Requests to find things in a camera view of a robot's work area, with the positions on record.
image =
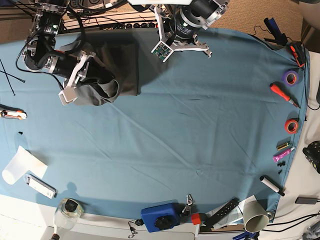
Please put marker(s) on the grey green mug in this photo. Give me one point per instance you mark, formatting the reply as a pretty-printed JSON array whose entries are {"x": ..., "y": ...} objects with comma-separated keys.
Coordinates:
[{"x": 255, "y": 217}]

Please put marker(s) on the black cable ties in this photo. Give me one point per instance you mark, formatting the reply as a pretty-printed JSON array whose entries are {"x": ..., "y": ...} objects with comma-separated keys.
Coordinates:
[{"x": 8, "y": 77}]

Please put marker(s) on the purple glue tube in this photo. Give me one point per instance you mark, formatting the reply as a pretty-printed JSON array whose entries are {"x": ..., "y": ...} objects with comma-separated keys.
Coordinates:
[{"x": 281, "y": 155}]

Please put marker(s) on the clear glass bottle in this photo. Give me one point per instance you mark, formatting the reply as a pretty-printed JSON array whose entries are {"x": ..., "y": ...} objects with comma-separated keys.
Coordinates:
[{"x": 65, "y": 217}]

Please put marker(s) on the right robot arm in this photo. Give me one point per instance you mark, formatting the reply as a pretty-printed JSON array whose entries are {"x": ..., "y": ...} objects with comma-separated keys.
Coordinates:
[{"x": 40, "y": 55}]

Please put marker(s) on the white paper sheet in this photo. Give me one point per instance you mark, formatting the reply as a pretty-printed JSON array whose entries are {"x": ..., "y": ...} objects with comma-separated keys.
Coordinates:
[{"x": 28, "y": 162}]

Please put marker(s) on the translucent plastic cup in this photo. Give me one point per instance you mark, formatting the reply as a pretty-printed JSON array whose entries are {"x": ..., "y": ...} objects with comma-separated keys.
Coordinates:
[{"x": 12, "y": 172}]

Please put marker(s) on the orange black tool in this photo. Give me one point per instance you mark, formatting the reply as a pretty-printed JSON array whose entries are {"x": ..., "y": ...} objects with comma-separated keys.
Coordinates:
[{"x": 298, "y": 53}]

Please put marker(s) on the white marker black cap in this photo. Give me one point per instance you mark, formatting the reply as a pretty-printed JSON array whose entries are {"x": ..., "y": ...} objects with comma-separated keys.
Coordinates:
[{"x": 266, "y": 181}]

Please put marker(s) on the gold battery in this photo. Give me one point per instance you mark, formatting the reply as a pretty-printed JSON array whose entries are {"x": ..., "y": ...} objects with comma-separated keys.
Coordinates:
[{"x": 282, "y": 146}]

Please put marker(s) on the blue black clamp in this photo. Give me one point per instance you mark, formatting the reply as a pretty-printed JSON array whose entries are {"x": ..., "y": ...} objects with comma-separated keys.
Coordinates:
[{"x": 279, "y": 38}]

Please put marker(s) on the grey T-shirt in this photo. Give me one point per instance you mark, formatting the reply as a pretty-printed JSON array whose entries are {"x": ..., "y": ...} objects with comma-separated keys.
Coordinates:
[{"x": 119, "y": 56}]

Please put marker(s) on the purple tape roll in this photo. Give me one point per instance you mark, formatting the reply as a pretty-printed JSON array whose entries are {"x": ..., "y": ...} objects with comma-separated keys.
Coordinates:
[{"x": 290, "y": 78}]

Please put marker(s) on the black power strip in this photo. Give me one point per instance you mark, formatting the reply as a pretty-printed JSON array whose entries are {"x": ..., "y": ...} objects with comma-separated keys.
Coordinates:
[{"x": 136, "y": 25}]

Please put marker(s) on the blue box with black knob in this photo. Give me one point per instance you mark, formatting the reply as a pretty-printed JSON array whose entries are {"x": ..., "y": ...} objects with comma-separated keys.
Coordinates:
[{"x": 160, "y": 218}]

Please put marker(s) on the blue tablecloth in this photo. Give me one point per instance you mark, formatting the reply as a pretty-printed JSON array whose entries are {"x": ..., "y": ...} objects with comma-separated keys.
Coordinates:
[{"x": 208, "y": 127}]

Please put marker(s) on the orange black utility knife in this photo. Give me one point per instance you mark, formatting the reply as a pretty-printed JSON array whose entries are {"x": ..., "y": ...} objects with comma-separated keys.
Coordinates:
[{"x": 12, "y": 113}]

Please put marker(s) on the silver carabiner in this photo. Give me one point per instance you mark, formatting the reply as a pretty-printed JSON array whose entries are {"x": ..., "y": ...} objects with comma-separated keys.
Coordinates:
[{"x": 189, "y": 199}]

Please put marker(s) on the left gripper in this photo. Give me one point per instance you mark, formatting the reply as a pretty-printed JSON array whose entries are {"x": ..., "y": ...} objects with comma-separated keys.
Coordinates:
[{"x": 179, "y": 29}]

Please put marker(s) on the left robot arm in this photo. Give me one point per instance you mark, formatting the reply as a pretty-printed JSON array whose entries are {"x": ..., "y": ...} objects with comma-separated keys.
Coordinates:
[{"x": 187, "y": 20}]

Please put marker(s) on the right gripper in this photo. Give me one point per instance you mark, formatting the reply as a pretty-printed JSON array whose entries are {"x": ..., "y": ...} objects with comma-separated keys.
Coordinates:
[{"x": 96, "y": 74}]

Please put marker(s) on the red cube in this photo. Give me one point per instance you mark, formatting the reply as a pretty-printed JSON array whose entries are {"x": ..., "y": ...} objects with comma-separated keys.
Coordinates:
[{"x": 196, "y": 219}]

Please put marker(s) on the black remote control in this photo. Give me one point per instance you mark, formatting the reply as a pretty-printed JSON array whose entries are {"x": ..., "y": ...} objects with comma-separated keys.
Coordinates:
[{"x": 221, "y": 213}]

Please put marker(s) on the orange tape roll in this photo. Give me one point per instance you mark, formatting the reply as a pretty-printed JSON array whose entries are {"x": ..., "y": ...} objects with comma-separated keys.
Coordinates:
[{"x": 291, "y": 126}]

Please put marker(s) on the white labelled box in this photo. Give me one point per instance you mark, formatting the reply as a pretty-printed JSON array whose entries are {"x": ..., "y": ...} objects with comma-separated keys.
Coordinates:
[{"x": 40, "y": 186}]

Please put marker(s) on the orange handle screwdriver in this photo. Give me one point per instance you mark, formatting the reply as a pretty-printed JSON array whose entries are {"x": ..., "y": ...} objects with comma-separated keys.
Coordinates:
[{"x": 276, "y": 89}]

